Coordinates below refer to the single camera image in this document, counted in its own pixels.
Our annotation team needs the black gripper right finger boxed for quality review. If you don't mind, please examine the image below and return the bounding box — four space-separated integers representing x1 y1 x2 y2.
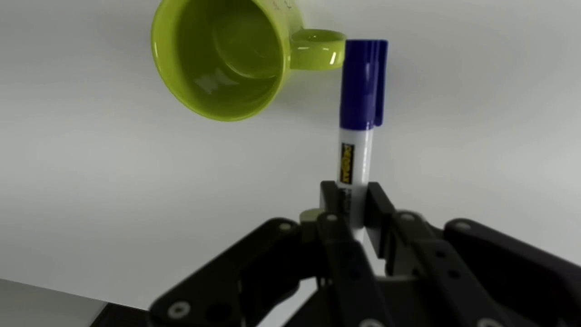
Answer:
362 179 581 327

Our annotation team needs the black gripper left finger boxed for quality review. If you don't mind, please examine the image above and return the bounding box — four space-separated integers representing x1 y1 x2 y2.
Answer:
89 179 389 327

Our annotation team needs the white marker with blue cap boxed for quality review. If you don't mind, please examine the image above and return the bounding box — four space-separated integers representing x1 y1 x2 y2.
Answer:
334 38 393 277

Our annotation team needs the green ceramic mug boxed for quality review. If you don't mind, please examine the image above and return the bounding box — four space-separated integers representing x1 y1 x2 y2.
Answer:
151 0 349 123

